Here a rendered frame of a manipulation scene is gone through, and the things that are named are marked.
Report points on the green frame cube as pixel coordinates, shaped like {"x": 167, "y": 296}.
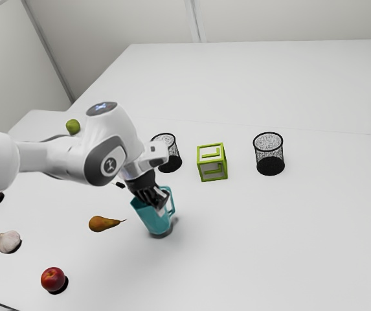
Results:
{"x": 211, "y": 162}

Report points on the brown pear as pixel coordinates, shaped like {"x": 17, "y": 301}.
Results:
{"x": 102, "y": 223}

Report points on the red apple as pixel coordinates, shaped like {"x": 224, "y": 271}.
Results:
{"x": 52, "y": 278}

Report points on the black mesh pen holder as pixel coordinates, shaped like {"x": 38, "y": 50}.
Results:
{"x": 269, "y": 154}
{"x": 171, "y": 155}

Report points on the white garlic bulb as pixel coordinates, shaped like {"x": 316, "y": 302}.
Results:
{"x": 8, "y": 241}

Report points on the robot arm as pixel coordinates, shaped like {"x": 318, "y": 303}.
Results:
{"x": 75, "y": 155}

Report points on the teal faceted mug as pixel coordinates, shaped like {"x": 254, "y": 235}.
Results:
{"x": 154, "y": 215}

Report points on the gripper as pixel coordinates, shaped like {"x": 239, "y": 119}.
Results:
{"x": 141, "y": 186}

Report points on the green apple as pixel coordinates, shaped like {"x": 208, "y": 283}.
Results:
{"x": 73, "y": 126}

